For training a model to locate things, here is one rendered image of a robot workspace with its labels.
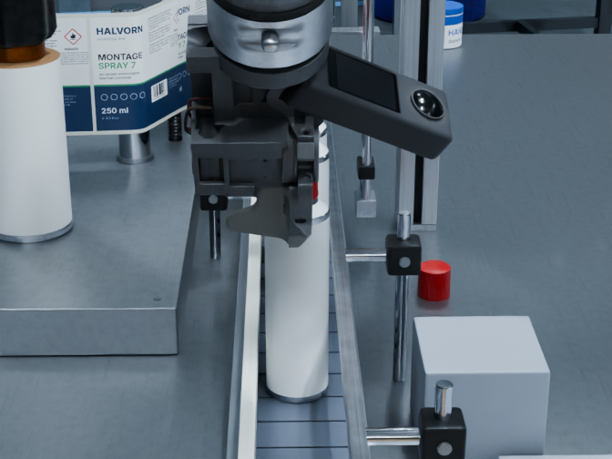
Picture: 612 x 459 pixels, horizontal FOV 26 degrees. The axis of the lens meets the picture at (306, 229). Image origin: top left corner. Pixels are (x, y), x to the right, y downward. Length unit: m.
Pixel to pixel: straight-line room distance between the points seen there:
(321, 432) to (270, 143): 0.30
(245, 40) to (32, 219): 0.67
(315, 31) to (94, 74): 0.83
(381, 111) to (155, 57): 0.80
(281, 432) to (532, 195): 0.70
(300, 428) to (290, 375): 0.05
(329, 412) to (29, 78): 0.49
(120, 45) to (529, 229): 0.52
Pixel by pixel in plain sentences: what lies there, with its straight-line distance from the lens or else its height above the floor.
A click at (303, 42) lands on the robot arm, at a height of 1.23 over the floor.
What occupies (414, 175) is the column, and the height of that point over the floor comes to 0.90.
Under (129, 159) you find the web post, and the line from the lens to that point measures 1.61.
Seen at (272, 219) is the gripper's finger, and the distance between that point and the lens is 0.91.
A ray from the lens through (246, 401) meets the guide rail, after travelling 1.02.
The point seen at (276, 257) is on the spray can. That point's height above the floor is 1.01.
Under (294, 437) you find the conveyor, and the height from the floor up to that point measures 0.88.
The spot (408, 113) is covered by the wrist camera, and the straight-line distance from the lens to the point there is 0.85.
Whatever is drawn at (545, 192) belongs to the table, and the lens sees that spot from 1.68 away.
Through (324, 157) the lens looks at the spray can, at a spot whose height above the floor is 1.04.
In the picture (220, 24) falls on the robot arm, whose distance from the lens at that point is 0.77.
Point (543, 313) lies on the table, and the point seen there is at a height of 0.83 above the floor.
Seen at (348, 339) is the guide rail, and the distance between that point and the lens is 1.01.
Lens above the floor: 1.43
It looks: 23 degrees down
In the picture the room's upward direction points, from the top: straight up
